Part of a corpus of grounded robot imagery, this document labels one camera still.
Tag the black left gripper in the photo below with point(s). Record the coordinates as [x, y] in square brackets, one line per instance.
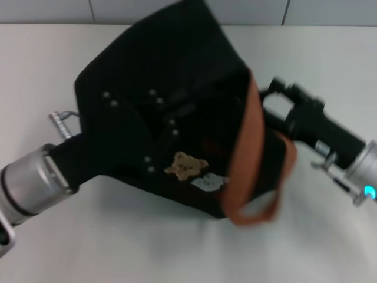
[117, 147]

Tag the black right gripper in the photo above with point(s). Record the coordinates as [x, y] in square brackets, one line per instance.
[321, 129]

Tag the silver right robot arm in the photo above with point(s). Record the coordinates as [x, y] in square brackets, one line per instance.
[363, 168]

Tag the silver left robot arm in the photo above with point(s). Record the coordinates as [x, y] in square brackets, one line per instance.
[29, 182]

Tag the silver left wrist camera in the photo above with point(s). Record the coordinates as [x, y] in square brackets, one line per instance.
[6, 236]

